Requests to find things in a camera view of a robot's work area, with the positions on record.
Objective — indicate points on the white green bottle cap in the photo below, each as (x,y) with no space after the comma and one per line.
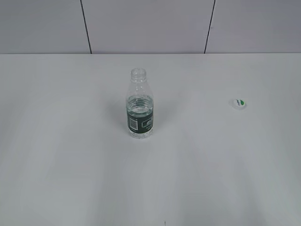
(237,103)

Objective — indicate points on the clear water bottle green label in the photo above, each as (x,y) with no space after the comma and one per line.
(139,105)

